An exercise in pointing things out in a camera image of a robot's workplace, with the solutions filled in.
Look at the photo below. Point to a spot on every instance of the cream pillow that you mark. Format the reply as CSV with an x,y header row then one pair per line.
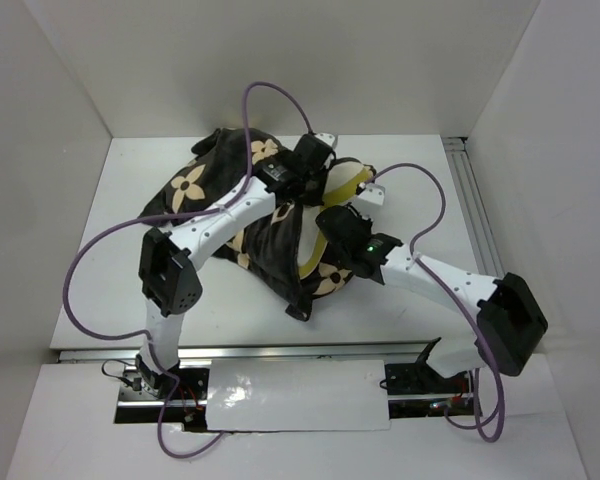
x,y
344,176

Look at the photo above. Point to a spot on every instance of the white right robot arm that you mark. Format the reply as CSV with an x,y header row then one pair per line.
x,y
506,322

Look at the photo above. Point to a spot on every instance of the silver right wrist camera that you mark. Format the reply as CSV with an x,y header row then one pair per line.
x,y
370,195

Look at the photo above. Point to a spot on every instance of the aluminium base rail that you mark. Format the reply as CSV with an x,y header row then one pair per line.
x,y
381,349

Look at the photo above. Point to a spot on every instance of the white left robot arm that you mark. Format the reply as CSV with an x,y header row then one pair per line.
x,y
170,260

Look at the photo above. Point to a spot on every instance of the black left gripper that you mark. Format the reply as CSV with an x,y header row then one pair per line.
x,y
315,198

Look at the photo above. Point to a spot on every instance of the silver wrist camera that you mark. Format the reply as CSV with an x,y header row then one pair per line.
x,y
370,195
328,138

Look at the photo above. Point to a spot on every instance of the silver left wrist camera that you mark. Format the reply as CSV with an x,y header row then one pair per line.
x,y
328,138

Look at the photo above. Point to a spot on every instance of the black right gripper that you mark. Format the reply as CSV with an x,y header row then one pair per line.
x,y
362,218

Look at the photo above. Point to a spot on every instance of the black floral pillowcase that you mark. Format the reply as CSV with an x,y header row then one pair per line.
x,y
267,248

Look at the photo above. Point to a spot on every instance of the white cover plate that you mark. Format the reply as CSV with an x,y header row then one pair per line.
x,y
296,396

